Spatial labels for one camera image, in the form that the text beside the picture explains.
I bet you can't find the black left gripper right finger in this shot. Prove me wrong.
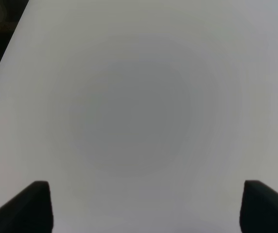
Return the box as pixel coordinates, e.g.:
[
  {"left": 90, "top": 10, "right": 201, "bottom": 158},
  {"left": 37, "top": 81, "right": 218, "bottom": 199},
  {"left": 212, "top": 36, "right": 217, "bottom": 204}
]
[{"left": 239, "top": 180, "right": 278, "bottom": 233}]

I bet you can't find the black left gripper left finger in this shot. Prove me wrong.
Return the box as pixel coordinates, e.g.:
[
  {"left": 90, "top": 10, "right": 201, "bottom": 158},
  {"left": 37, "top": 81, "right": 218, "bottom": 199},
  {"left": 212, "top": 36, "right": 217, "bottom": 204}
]
[{"left": 0, "top": 181, "right": 54, "bottom": 233}]

